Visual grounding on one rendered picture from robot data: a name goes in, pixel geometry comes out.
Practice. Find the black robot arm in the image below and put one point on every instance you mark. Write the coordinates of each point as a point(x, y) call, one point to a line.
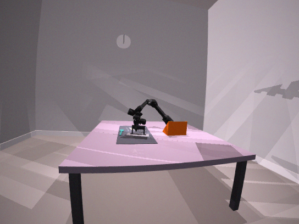
point(153, 103)

